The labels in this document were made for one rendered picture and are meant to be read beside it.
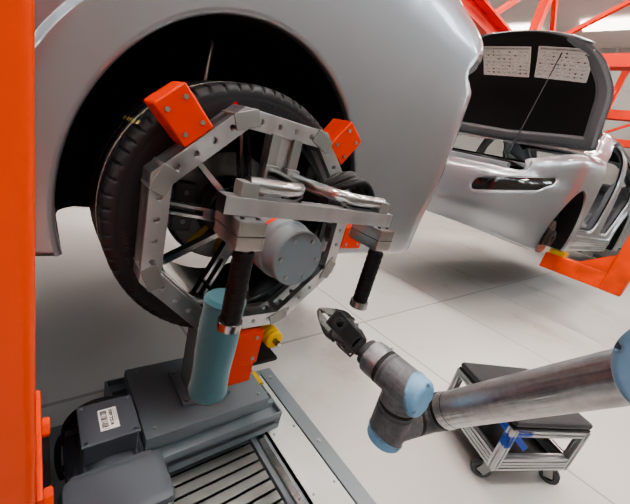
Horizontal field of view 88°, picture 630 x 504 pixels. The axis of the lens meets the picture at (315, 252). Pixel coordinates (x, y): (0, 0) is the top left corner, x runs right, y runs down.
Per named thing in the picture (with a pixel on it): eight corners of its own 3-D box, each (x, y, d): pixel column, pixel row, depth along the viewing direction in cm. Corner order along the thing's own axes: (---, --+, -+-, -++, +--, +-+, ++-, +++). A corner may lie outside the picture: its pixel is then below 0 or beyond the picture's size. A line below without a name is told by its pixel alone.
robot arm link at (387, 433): (414, 450, 81) (432, 412, 77) (378, 462, 76) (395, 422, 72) (391, 420, 89) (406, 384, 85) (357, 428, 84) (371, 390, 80)
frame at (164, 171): (308, 306, 110) (355, 142, 94) (320, 316, 106) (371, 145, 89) (125, 332, 75) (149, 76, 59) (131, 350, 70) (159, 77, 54)
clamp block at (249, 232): (238, 232, 60) (244, 205, 59) (262, 252, 54) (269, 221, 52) (212, 231, 57) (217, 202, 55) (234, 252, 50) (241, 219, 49)
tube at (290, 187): (272, 183, 76) (282, 136, 73) (323, 207, 62) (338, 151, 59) (196, 170, 64) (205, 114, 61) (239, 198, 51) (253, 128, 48)
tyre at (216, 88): (238, 312, 126) (330, 167, 125) (269, 348, 110) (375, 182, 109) (31, 248, 79) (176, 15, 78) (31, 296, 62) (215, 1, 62)
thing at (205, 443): (235, 367, 146) (239, 349, 143) (277, 429, 121) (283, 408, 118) (103, 400, 113) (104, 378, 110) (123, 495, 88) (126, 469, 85)
